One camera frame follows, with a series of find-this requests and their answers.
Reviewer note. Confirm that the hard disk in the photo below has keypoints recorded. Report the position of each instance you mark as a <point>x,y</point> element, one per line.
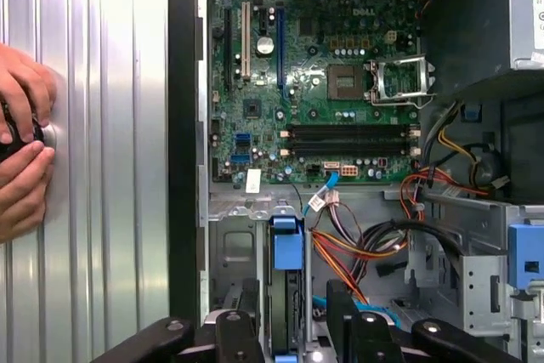
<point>289,248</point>

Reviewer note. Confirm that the green motherboard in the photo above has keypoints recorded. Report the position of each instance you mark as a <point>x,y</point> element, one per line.
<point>297,82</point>

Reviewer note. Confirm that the long black expansion slot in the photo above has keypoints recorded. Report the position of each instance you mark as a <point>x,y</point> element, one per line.
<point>227,48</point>

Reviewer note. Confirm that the metal disk bay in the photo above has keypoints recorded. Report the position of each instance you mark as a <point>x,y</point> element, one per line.
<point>231,252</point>

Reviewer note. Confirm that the person's left hand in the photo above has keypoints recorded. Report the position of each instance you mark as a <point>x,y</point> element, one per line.
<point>30,82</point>

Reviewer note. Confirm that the white expansion slot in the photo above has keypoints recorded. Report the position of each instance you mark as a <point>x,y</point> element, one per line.
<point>245,40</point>

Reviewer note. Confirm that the black PC case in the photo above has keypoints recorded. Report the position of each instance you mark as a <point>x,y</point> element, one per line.
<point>183,125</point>

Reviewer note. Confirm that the metal socket cover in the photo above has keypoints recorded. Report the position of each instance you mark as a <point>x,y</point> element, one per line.
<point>401,62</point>

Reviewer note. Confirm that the CPU socket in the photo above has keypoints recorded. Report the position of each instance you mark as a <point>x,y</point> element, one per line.
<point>346,82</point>

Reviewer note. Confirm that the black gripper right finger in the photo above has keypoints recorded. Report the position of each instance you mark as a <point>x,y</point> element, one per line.
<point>365,337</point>

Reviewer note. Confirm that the small blue clip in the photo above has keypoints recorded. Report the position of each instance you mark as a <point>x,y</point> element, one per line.
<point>472,112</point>

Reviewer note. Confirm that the short black expansion slot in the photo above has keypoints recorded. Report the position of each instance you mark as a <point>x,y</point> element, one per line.
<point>261,20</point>

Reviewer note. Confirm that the person's right hand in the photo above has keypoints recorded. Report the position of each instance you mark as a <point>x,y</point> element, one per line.
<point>21,197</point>

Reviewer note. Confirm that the silver coin battery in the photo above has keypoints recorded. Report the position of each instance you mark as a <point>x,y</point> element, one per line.
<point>264,45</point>

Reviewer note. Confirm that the blue plastic drive latch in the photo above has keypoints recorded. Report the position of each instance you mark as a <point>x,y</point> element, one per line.
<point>527,259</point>

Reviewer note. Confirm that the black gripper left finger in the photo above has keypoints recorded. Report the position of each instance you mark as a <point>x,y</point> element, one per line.
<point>234,337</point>

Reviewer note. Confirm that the metal drive cage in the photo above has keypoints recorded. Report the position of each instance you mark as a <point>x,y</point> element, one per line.
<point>480,286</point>

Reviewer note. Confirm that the black RAM slot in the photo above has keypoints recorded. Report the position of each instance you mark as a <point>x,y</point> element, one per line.
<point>353,128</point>
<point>353,136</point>
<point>353,147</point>
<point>353,154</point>

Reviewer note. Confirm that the grey power supply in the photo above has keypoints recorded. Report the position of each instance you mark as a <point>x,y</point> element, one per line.
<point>467,18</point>

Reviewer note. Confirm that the long blue expansion slot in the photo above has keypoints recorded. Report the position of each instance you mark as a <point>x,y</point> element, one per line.
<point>280,40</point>

